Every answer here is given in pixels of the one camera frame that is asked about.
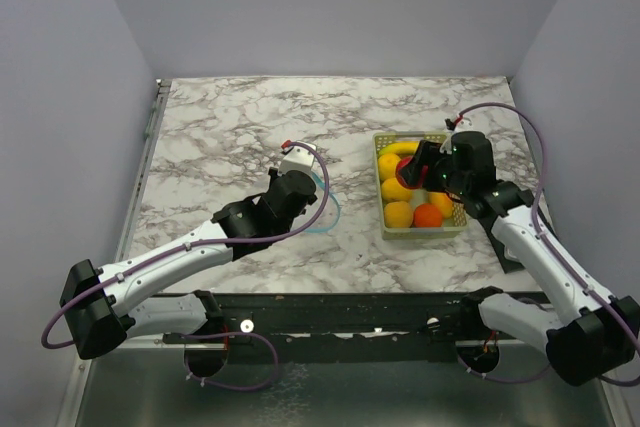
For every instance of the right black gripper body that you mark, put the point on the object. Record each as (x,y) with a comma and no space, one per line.
(449,177)

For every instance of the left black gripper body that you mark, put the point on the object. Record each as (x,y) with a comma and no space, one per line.
(274,176)

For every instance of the red apple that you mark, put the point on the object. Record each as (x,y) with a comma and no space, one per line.
(411,173)

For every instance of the clear zip top bag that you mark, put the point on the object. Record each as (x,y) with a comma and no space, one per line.
(327,211)

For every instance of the pale green plastic basket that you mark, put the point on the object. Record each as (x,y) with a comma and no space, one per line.
(450,228)

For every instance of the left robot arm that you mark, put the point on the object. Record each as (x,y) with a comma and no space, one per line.
(104,306)

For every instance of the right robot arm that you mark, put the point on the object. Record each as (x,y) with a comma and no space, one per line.
(588,331)

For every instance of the yellow banana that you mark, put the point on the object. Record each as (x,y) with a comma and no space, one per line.
(399,149)

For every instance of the yellow lemon upper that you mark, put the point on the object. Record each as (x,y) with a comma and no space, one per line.
(387,164)

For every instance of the yellow lemon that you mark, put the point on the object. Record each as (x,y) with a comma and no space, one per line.
(387,164)
(393,191)

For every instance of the yellow lemon lower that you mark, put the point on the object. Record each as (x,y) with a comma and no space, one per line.
(393,191)

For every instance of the orange tangerine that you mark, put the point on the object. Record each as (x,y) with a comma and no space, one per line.
(427,215)

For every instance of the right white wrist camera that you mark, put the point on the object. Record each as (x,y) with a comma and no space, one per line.
(455,125)

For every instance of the left aluminium side rail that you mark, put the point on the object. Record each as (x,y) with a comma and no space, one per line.
(150,138)

